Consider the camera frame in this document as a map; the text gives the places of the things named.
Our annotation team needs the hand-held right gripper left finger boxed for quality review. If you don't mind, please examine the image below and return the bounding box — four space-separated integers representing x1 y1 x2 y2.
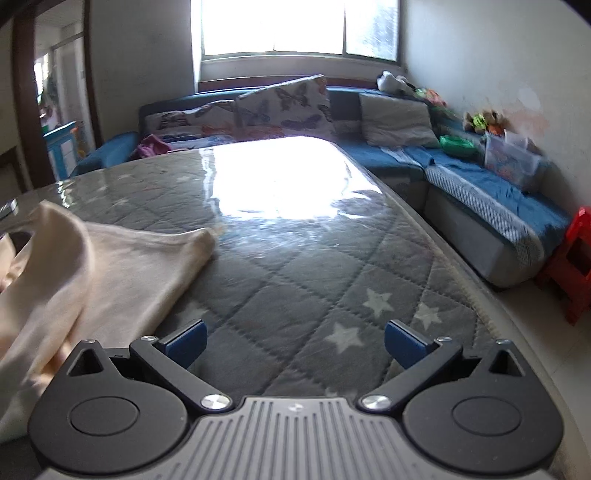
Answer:
65 319 233 413

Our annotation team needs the butterfly print pillow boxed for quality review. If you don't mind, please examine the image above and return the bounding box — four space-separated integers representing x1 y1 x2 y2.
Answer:
145 100 237 139
235 75 333 139

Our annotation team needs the grey patterned sofa throw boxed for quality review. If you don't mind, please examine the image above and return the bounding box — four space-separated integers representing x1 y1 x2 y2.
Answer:
425 165 546 274

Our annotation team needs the blue sofa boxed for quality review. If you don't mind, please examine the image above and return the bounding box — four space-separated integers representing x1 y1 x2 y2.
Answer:
69 85 573 289

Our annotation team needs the grey pillow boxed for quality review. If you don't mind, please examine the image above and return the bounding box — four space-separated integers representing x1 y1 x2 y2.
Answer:
359 92 439 148

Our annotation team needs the pink cloth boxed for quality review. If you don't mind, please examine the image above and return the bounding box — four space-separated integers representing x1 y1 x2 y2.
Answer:
136 134 171 160

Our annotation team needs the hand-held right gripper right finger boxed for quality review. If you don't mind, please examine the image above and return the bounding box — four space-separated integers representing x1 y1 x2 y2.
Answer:
359 319 528 411

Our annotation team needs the red plastic stool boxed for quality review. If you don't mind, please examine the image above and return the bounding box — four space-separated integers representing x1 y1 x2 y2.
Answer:
536 207 591 324

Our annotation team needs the light blue cabinet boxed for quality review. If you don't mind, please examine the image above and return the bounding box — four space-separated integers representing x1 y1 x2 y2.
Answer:
44 121 79 181

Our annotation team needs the orange green plush toy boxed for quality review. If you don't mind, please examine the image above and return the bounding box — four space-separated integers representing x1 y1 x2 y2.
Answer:
416 87 446 107

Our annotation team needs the cream long-sleeve top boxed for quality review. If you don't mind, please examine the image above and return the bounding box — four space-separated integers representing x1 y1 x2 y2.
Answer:
0 200 218 444

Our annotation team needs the clear plastic storage box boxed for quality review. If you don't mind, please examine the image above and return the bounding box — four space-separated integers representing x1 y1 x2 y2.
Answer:
484 131 543 190

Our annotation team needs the brown wooden door frame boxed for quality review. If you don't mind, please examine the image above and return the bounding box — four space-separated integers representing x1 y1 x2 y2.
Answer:
11 0 105 183

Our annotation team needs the panda plush toy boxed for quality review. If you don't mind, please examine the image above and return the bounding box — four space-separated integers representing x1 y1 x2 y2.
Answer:
376 71 416 95

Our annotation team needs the window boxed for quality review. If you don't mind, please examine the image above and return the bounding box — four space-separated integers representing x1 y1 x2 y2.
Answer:
191 0 402 63

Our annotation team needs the green bowl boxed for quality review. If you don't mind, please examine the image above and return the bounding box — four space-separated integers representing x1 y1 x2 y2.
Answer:
438 134 478 158

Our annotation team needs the blue sofa cover cloth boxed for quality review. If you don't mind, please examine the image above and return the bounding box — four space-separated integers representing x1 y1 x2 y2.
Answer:
388 145 573 241

